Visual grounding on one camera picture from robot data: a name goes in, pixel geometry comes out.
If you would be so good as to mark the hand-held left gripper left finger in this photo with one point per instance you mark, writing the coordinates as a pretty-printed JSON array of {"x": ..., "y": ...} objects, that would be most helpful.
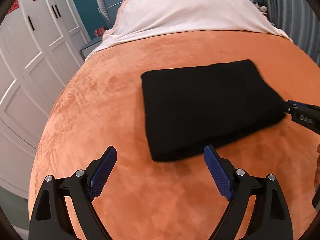
[{"x": 102, "y": 172}]

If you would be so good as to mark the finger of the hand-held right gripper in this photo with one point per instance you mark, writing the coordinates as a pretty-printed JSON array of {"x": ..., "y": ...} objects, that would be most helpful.
[
  {"x": 305, "y": 120},
  {"x": 300, "y": 104}
]

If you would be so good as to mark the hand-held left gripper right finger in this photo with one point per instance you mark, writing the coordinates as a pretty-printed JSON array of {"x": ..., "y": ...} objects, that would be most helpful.
[{"x": 217, "y": 172}]

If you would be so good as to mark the black pants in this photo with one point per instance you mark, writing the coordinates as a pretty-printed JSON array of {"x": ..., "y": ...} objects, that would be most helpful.
[{"x": 207, "y": 105}]

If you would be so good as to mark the orange plush blanket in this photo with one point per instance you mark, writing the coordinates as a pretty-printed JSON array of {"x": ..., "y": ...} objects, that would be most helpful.
[{"x": 112, "y": 100}]

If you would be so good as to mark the grey ribbed curtain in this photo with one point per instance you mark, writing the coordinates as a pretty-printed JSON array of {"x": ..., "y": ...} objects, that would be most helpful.
[{"x": 295, "y": 17}]

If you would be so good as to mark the black white plush toy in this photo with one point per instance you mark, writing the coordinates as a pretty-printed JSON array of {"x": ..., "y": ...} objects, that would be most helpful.
[{"x": 261, "y": 7}]

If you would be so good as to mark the blue nightstand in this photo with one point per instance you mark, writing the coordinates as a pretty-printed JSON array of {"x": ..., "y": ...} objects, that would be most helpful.
[{"x": 91, "y": 47}]

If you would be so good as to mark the white panelled wardrobe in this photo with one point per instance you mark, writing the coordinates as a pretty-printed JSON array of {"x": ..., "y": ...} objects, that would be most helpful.
[{"x": 30, "y": 55}]

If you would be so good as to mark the red boxes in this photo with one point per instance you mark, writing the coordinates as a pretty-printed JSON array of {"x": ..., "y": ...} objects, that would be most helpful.
[{"x": 99, "y": 31}]

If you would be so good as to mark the white bed sheet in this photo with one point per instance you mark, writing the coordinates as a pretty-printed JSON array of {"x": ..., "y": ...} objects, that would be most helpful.
[{"x": 187, "y": 12}]

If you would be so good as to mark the red paper decoration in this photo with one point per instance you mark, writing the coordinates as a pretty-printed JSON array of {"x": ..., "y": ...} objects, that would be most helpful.
[{"x": 13, "y": 6}]

